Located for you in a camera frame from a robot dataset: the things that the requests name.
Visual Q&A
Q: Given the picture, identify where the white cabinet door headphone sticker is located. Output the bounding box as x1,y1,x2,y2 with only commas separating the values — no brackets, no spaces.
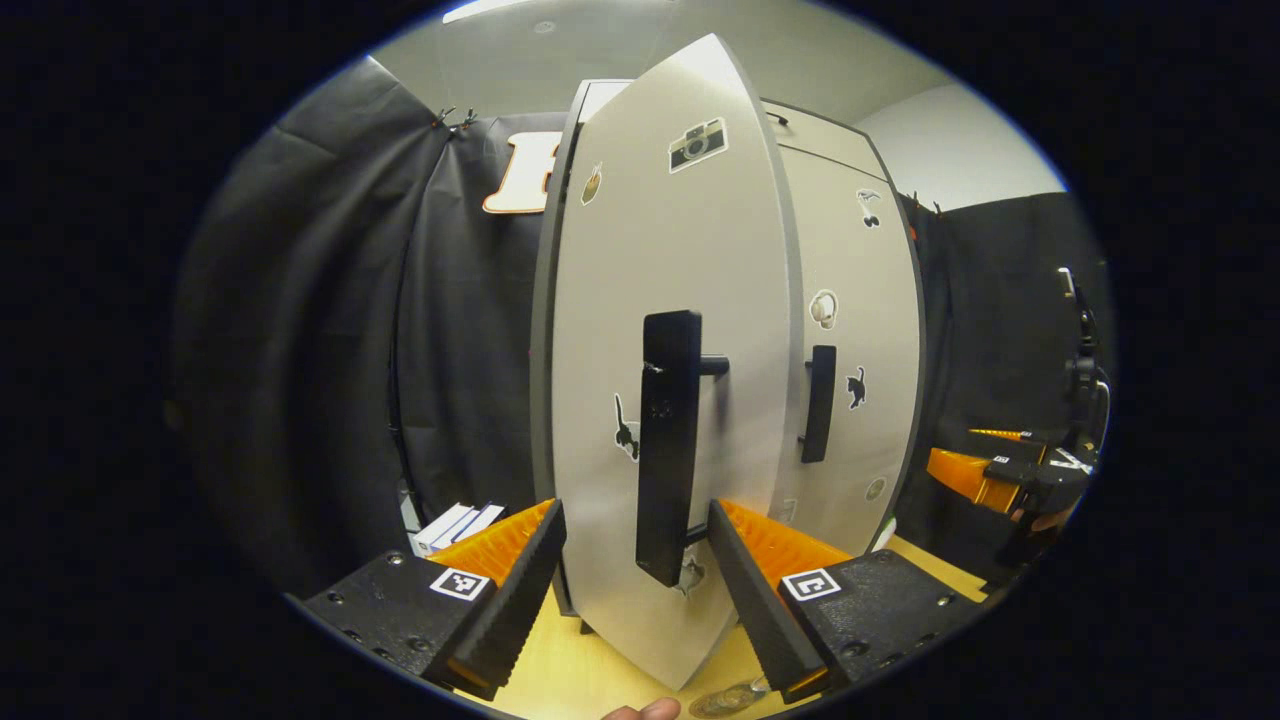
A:
775,145,926,556

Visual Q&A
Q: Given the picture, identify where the white and blue box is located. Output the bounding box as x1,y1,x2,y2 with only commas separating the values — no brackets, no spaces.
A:
412,500,506,557

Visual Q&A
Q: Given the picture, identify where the white cabinet door camera sticker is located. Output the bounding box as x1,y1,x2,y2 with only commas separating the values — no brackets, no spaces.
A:
548,33,806,691

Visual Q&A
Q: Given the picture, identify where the black backdrop cloth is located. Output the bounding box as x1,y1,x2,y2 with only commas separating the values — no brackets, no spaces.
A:
165,55,561,601
900,190,1116,581

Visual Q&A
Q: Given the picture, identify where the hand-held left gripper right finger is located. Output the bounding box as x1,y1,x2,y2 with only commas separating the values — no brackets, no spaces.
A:
708,498,986,703

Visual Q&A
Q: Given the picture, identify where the white and grey cabinet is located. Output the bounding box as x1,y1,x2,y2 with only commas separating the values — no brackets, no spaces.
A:
530,78,926,613

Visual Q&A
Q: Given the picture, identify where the black door handle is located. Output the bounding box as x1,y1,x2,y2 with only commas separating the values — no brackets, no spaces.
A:
800,345,838,464
636,310,731,588

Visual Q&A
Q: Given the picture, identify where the white cabinet drawer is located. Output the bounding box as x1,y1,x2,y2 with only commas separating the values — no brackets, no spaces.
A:
762,98,891,183

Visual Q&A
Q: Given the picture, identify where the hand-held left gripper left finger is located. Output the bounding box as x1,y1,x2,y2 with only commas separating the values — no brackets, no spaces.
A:
300,498,568,701

